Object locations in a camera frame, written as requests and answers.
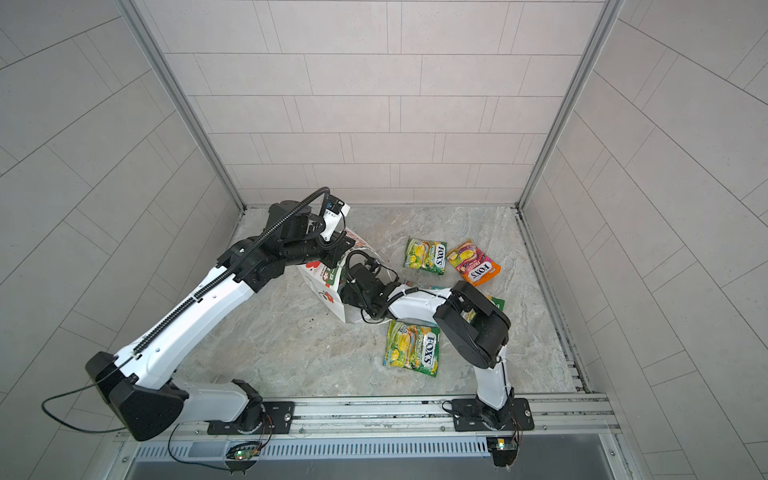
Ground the orange Fox's candy bag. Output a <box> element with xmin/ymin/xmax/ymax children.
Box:
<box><xmin>447</xmin><ymin>239</ymin><xmax>502</xmax><ymax>286</ymax></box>

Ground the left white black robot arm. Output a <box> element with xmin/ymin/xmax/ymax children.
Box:
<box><xmin>86</xmin><ymin>195</ymin><xmax>355</xmax><ymax>441</ymax></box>

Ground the white floral paper bag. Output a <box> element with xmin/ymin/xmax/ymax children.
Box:
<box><xmin>298</xmin><ymin>229</ymin><xmax>381</xmax><ymax>323</ymax></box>

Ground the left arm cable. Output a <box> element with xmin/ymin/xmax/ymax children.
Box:
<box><xmin>40</xmin><ymin>359</ymin><xmax>133</xmax><ymax>436</ymax></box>

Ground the white ventilation grille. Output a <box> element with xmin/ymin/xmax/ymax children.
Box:
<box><xmin>135</xmin><ymin>437</ymin><xmax>490</xmax><ymax>462</ymax></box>

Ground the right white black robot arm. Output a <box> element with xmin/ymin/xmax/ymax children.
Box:
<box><xmin>341</xmin><ymin>261</ymin><xmax>534</xmax><ymax>433</ymax></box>

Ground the controller board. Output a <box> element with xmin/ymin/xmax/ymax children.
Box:
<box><xmin>225</xmin><ymin>441</ymin><xmax>263</xmax><ymax>462</ymax></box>
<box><xmin>486</xmin><ymin>437</ymin><xmax>520</xmax><ymax>467</ymax></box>

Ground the right controller board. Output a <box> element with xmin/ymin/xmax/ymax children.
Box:
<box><xmin>486</xmin><ymin>437</ymin><xmax>520</xmax><ymax>467</ymax></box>

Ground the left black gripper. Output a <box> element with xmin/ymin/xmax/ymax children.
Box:
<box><xmin>280</xmin><ymin>229</ymin><xmax>359</xmax><ymax>271</ymax></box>

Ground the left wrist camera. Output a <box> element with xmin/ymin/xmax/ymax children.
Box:
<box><xmin>321</xmin><ymin>195</ymin><xmax>350</xmax><ymax>242</ymax></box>

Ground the left controller board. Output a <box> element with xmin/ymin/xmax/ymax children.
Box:
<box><xmin>225</xmin><ymin>441</ymin><xmax>263</xmax><ymax>462</ymax></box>

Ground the green spring tea candy bag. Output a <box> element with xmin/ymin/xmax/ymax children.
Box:
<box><xmin>404</xmin><ymin>238</ymin><xmax>447</xmax><ymax>275</ymax></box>

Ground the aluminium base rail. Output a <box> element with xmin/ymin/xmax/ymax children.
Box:
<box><xmin>127</xmin><ymin>393</ymin><xmax>621</xmax><ymax>442</ymax></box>

